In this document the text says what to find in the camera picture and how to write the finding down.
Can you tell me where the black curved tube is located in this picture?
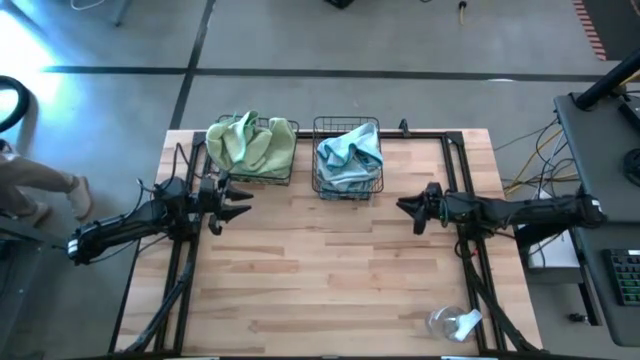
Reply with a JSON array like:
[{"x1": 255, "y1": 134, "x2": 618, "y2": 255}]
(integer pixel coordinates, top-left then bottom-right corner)
[{"x1": 0, "y1": 74, "x2": 31, "y2": 134}]

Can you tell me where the dark grey side desk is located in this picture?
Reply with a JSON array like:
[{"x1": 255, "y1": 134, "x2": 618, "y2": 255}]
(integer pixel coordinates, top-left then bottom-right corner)
[{"x1": 552, "y1": 91, "x2": 640, "y2": 348}]

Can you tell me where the black wire basket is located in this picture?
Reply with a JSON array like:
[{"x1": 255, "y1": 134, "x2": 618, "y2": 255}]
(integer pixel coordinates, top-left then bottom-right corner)
[
  {"x1": 311, "y1": 115, "x2": 386, "y2": 202},
  {"x1": 212, "y1": 113, "x2": 301, "y2": 187}
]

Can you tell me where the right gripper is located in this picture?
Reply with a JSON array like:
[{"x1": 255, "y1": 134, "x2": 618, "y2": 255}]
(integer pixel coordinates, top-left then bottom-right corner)
[{"x1": 396, "y1": 180, "x2": 447, "y2": 225}]

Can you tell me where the dark grey cart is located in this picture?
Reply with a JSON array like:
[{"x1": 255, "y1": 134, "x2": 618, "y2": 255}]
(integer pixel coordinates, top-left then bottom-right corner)
[{"x1": 0, "y1": 214, "x2": 49, "y2": 360}]

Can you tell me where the black round stand base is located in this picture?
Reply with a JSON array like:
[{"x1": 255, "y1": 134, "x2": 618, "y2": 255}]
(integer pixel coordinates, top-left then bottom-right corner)
[{"x1": 622, "y1": 147, "x2": 640, "y2": 189}]

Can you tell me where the light blue microfiber towel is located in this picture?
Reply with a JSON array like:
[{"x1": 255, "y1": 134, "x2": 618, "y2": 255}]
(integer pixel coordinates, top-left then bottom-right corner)
[
  {"x1": 316, "y1": 134, "x2": 384, "y2": 199},
  {"x1": 342, "y1": 122, "x2": 385, "y2": 169}
]

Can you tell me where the person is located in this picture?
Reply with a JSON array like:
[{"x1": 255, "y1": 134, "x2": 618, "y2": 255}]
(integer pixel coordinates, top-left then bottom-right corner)
[{"x1": 0, "y1": 138, "x2": 95, "y2": 226}]

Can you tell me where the white cable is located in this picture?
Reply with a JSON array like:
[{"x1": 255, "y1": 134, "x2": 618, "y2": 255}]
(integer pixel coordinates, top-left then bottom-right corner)
[{"x1": 68, "y1": 0, "x2": 109, "y2": 12}]

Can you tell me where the black mat red striped edge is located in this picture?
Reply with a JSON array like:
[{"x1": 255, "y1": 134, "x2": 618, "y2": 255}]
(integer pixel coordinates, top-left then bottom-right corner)
[{"x1": 571, "y1": 0, "x2": 640, "y2": 64}]

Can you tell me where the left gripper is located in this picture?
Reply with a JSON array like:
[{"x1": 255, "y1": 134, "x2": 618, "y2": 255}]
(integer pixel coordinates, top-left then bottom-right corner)
[{"x1": 197, "y1": 171, "x2": 255, "y2": 224}]

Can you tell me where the black cable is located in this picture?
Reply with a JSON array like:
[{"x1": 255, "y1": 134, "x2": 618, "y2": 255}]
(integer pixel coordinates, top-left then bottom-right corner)
[{"x1": 494, "y1": 117, "x2": 581, "y2": 201}]

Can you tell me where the black keyboard green backlight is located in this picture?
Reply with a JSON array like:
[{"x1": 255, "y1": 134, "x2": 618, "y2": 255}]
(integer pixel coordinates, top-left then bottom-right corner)
[{"x1": 601, "y1": 247, "x2": 640, "y2": 308}]

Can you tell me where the white box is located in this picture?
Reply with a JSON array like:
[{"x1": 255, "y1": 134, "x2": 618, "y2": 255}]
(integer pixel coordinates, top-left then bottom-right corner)
[{"x1": 516, "y1": 188, "x2": 582, "y2": 270}]

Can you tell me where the black aluminium table frame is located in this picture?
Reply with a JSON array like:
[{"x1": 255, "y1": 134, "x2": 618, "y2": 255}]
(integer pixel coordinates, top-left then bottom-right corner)
[{"x1": 107, "y1": 128, "x2": 544, "y2": 357}]

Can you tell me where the black round pole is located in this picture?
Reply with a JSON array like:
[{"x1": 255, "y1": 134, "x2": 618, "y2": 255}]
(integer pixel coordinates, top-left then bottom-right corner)
[{"x1": 573, "y1": 58, "x2": 640, "y2": 112}]

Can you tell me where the grey metal leg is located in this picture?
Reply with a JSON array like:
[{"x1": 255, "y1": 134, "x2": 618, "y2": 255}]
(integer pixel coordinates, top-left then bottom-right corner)
[{"x1": 113, "y1": 0, "x2": 135, "y2": 27}]

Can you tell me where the pale green microfiber towel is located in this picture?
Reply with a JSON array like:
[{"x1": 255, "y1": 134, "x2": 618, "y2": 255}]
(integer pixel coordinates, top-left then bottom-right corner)
[
  {"x1": 205, "y1": 110, "x2": 261, "y2": 174},
  {"x1": 234, "y1": 117, "x2": 298, "y2": 180}
]

